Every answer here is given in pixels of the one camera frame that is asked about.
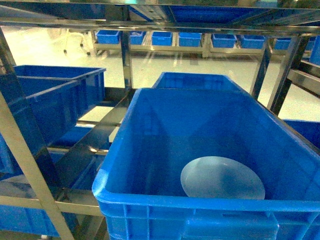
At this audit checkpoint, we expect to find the light blue round tray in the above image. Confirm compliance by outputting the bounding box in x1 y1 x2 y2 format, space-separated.
180 156 266 200

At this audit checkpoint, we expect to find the blue bin left shelf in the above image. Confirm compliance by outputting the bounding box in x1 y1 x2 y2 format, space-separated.
0 65 106 155

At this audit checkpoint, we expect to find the blue bin behind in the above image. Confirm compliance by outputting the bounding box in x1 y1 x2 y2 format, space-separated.
152 72 243 91

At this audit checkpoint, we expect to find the large blue bin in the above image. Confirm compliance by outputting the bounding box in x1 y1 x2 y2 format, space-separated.
92 88 320 240

